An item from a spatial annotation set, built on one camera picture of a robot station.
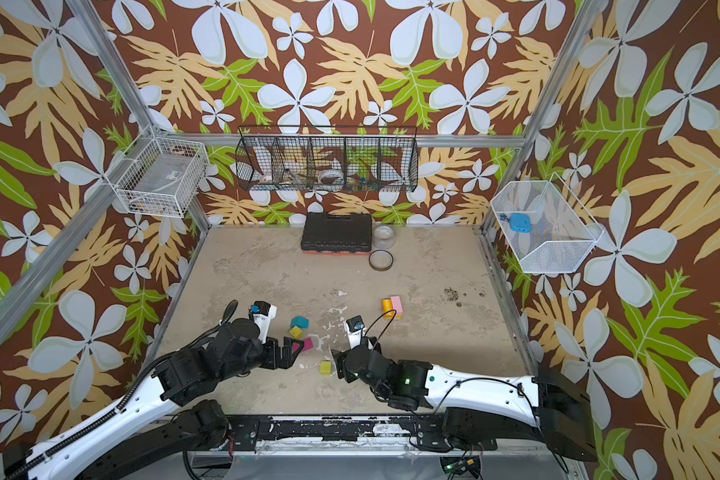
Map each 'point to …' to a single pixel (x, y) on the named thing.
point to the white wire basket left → (159, 175)
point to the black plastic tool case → (336, 235)
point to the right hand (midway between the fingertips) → (339, 349)
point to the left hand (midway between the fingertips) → (291, 340)
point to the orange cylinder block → (387, 305)
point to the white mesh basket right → (545, 229)
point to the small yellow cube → (296, 332)
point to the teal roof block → (301, 321)
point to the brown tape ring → (380, 260)
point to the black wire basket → (328, 158)
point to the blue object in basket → (519, 222)
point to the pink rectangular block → (397, 305)
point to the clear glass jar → (384, 236)
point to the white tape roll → (331, 176)
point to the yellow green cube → (326, 368)
